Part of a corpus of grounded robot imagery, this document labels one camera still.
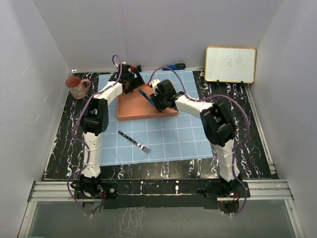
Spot purple cable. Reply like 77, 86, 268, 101
66, 55, 124, 216
150, 66, 250, 216

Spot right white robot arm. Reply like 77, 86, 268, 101
148, 79, 240, 197

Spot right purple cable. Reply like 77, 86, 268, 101
150, 66, 250, 216

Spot orange plastic tray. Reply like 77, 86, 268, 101
116, 84, 179, 121

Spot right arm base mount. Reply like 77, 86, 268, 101
196, 181, 250, 199

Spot pink floral mug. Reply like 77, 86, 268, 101
65, 76, 91, 100

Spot silver metal fork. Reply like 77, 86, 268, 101
118, 131, 151, 153

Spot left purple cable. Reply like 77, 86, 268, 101
66, 55, 124, 216

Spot blue patterned knife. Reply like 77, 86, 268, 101
138, 89, 156, 107

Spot small framed whiteboard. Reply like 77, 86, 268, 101
205, 46, 257, 84

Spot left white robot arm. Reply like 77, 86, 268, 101
78, 64, 144, 198

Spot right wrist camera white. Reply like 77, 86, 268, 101
148, 79, 160, 95

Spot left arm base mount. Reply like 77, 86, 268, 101
70, 177, 117, 199

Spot aluminium frame rail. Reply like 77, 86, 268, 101
28, 179, 293, 201

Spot blue marker pen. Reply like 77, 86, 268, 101
162, 63, 186, 71

